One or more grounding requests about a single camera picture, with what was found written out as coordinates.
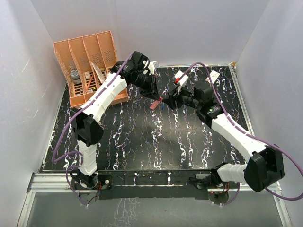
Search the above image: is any white packaged card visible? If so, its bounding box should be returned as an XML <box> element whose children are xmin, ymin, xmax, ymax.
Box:
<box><xmin>91</xmin><ymin>62</ymin><xmax>107</xmax><ymax>84</ymax></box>

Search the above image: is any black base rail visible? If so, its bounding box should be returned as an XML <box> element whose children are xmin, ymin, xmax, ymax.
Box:
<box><xmin>71</xmin><ymin>169</ymin><xmax>240</xmax><ymax>201</ymax></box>

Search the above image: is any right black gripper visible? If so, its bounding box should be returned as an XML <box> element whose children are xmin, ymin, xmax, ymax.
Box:
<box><xmin>162</xmin><ymin>83</ymin><xmax>201</xmax><ymax>110</ymax></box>

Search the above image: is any white red small box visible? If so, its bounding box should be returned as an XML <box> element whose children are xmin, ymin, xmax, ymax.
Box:
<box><xmin>206</xmin><ymin>70</ymin><xmax>220</xmax><ymax>84</ymax></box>

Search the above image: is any grey round canister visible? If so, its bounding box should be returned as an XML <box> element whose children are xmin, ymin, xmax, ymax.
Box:
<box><xmin>70</xmin><ymin>66</ymin><xmax>81</xmax><ymax>84</ymax></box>

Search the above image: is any pink lanyard strap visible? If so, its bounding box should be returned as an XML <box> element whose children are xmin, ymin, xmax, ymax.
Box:
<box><xmin>150</xmin><ymin>96</ymin><xmax>163</xmax><ymax>110</ymax></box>

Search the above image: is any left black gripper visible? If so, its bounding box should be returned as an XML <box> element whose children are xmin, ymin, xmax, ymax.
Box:
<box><xmin>132</xmin><ymin>73</ymin><xmax>160</xmax><ymax>102</ymax></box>

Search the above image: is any orange perforated file organizer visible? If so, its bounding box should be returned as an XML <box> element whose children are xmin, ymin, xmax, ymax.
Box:
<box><xmin>53</xmin><ymin>31</ymin><xmax>117</xmax><ymax>108</ymax></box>

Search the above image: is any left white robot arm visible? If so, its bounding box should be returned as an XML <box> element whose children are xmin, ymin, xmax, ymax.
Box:
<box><xmin>71</xmin><ymin>51</ymin><xmax>160</xmax><ymax>189</ymax></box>

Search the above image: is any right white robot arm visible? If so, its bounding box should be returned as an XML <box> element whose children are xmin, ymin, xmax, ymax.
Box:
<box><xmin>163</xmin><ymin>79</ymin><xmax>285</xmax><ymax>192</ymax></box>

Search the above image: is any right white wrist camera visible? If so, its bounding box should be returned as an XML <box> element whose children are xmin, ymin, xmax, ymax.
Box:
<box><xmin>174</xmin><ymin>70</ymin><xmax>188</xmax><ymax>94</ymax></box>

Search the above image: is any small white beige box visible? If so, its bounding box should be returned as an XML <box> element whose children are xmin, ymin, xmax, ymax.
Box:
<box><xmin>84</xmin><ymin>71</ymin><xmax>91</xmax><ymax>79</ymax></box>

